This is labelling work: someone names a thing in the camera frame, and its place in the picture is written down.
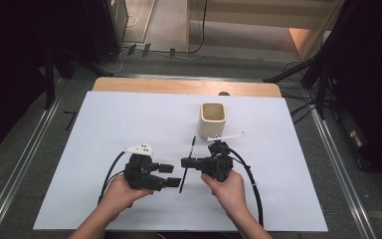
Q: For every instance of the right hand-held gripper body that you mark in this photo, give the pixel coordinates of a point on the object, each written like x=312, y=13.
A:
x=217, y=166

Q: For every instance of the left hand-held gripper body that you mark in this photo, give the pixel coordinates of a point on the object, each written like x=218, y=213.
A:
x=139, y=174

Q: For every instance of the cream square pen holder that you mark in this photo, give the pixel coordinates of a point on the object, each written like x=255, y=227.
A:
x=212, y=127

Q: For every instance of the person's left hand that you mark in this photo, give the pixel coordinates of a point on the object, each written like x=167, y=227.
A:
x=119, y=195

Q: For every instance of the person's right hand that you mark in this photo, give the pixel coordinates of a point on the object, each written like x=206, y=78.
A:
x=230, y=195

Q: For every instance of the white table sheet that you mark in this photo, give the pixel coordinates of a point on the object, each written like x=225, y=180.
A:
x=129, y=116

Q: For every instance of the black metal stand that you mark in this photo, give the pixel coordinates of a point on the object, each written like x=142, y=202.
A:
x=49, y=79

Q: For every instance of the black tripod stand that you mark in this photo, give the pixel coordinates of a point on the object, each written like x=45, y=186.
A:
x=318, y=76

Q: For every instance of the black cabinet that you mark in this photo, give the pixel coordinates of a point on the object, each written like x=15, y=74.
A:
x=104, y=30

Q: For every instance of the light wooden panel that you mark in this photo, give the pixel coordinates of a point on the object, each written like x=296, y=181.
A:
x=262, y=13

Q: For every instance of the metal floor rail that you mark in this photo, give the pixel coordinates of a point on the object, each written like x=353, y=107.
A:
x=16, y=172
x=344, y=172

